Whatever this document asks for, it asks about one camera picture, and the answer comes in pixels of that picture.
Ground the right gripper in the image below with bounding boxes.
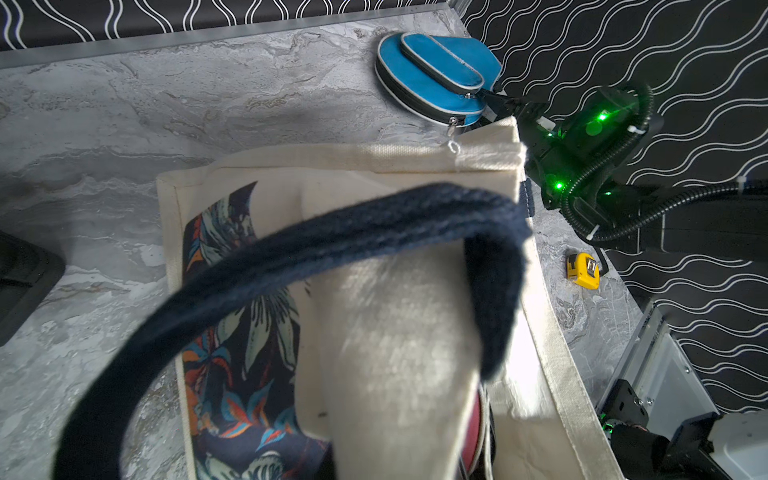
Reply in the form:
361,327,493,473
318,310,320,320
479,89,549,127

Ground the teal paddle case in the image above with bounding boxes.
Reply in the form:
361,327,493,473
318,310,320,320
374,32,502,127

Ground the cream canvas tote bag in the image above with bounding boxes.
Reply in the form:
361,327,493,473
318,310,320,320
53,117,622,479

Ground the red paddle case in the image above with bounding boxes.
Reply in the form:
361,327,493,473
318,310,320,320
456,387,490,479

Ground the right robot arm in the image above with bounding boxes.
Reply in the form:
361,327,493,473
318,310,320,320
478,82,767,261

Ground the yellow tape measure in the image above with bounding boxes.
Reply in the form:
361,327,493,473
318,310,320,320
566,253,601,290

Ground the black plastic case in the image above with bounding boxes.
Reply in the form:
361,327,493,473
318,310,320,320
1,232,65,346

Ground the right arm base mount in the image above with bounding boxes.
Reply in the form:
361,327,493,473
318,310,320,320
598,379,730,479

